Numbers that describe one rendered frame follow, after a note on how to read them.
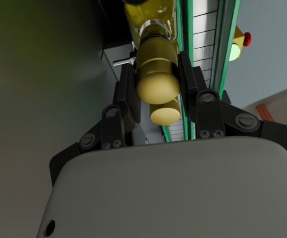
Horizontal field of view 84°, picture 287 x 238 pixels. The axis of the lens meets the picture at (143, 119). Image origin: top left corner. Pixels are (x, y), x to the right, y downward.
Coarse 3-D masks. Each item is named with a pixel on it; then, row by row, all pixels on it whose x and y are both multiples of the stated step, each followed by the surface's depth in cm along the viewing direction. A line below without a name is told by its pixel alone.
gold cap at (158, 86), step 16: (144, 48) 13; (160, 48) 12; (144, 64) 11; (160, 64) 11; (176, 64) 12; (144, 80) 11; (160, 80) 11; (176, 80) 11; (144, 96) 12; (160, 96) 12; (176, 96) 12
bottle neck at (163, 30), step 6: (144, 24) 16; (150, 24) 15; (156, 24) 15; (162, 24) 16; (144, 30) 15; (150, 30) 14; (156, 30) 14; (162, 30) 15; (144, 36) 14; (150, 36) 14; (156, 36) 14; (162, 36) 14; (168, 36) 15
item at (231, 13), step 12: (228, 0) 28; (240, 0) 25; (228, 12) 28; (228, 24) 29; (216, 36) 37; (228, 36) 30; (216, 48) 38; (228, 48) 32; (216, 60) 40; (228, 60) 34; (216, 72) 42; (216, 84) 43
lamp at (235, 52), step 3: (234, 45) 44; (237, 45) 45; (234, 48) 44; (237, 48) 44; (231, 51) 44; (234, 51) 44; (237, 51) 44; (231, 54) 45; (234, 54) 45; (237, 54) 45; (231, 57) 45; (234, 57) 45
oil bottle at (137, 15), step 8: (152, 0) 16; (160, 0) 15; (168, 0) 15; (176, 0) 16; (128, 8) 16; (136, 8) 16; (144, 8) 16; (152, 8) 15; (160, 8) 15; (168, 8) 16; (176, 8) 16; (128, 16) 16; (136, 16) 16; (144, 16) 16; (152, 16) 16; (160, 16) 16; (168, 16) 16; (176, 16) 17; (128, 24) 17; (136, 24) 16; (168, 24) 16; (176, 24) 17; (136, 32) 17; (168, 32) 17; (176, 32) 18; (136, 40) 18; (176, 40) 19; (136, 48) 20
